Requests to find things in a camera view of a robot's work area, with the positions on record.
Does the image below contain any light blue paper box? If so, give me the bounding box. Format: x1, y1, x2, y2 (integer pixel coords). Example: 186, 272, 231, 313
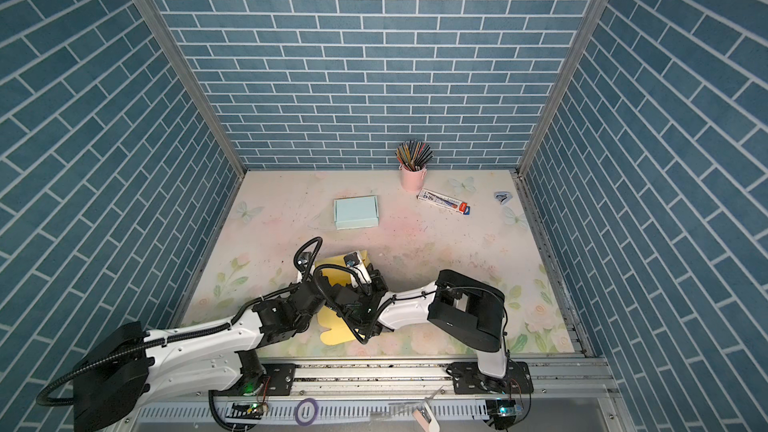
333, 195, 379, 230

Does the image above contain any yellow paper box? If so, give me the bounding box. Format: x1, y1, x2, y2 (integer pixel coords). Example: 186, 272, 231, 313
317, 249, 371, 346

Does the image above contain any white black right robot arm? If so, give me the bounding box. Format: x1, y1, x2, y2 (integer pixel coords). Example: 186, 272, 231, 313
315, 265, 509, 381

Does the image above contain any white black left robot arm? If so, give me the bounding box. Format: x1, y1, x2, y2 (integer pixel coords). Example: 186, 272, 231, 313
73, 282, 325, 431

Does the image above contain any white blue pencil box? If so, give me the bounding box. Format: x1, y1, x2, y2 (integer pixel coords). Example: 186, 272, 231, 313
417, 189, 471, 216

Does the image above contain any white pink clip tool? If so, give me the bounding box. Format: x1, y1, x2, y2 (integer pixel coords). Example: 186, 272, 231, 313
389, 388, 443, 432

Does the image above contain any left green circuit board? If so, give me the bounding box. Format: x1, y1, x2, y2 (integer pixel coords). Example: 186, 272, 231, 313
226, 402, 269, 421

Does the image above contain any green circuit board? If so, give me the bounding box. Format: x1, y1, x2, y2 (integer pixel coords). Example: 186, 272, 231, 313
226, 402, 269, 421
484, 399, 527, 431

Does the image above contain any pink metal pencil bucket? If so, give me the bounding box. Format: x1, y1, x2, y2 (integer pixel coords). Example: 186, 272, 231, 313
399, 165, 427, 194

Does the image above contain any bundle of coloured pencils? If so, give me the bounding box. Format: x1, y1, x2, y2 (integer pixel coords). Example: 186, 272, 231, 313
395, 140, 433, 172

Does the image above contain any right green circuit board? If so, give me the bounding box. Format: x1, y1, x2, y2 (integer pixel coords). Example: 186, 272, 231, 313
484, 399, 527, 431

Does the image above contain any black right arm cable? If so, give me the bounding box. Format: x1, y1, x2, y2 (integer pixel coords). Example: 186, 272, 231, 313
311, 263, 511, 346

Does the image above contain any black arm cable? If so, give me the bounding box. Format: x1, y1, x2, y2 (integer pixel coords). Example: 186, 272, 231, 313
311, 263, 511, 346
35, 236, 324, 407

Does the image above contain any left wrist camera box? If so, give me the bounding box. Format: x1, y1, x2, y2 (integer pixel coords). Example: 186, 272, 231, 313
294, 251, 312, 282

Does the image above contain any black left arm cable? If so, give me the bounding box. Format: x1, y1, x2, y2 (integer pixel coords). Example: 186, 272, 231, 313
35, 236, 324, 407

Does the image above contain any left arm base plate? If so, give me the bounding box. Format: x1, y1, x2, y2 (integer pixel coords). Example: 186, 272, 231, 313
233, 363, 297, 398

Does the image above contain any purple tape ring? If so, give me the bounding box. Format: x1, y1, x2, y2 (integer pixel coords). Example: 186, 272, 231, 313
294, 397, 320, 427

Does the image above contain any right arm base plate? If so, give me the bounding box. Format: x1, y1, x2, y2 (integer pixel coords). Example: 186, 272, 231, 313
446, 359, 534, 395

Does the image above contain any aluminium front rail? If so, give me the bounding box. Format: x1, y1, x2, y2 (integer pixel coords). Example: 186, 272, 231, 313
112, 354, 635, 431

